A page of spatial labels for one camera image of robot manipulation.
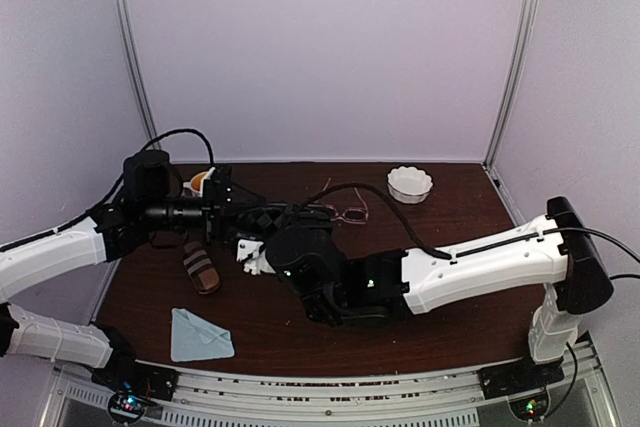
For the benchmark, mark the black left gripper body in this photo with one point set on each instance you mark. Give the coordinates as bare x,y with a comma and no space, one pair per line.
211,212

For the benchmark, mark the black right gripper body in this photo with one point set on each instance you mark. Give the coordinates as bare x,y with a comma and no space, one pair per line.
289,224

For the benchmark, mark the brown plaid glasses case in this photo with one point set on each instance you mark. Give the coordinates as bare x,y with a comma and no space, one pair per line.
200,269

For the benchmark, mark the light blue cloth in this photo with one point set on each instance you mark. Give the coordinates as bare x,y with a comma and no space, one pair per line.
195,339

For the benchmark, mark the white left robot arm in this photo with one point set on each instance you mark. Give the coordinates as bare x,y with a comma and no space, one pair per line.
108,232

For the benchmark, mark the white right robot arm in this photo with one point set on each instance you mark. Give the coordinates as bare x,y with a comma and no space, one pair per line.
553,250

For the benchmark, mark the white floral mug yellow inside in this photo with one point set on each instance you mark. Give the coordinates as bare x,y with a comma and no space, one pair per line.
195,186

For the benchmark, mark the white fluted ceramic bowl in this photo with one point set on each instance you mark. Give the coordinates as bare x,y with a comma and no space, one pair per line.
409,185

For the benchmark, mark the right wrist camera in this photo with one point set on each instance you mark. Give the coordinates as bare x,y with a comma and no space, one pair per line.
250,254

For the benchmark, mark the pink frame sunglasses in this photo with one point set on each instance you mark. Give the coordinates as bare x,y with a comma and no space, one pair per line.
352,215

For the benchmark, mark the front aluminium rail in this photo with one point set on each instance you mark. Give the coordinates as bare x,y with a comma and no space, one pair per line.
440,398

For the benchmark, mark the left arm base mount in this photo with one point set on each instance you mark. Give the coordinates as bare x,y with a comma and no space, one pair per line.
133,398

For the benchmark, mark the left aluminium frame post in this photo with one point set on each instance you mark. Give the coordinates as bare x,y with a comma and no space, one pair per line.
134,71

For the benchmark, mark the aluminium frame post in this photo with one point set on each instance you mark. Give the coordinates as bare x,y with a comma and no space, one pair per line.
134,71
524,30

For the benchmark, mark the right aluminium frame post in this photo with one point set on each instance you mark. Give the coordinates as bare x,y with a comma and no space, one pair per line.
524,30

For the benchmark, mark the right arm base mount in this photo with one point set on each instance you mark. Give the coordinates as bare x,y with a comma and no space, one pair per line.
525,386

